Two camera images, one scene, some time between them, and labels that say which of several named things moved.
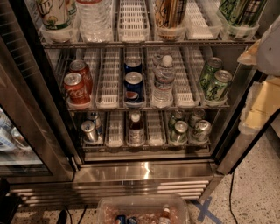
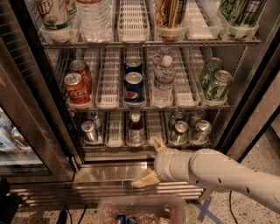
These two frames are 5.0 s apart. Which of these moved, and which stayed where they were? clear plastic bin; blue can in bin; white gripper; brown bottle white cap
Moved: white gripper
Stayed: brown bottle white cap; blue can in bin; clear plastic bin
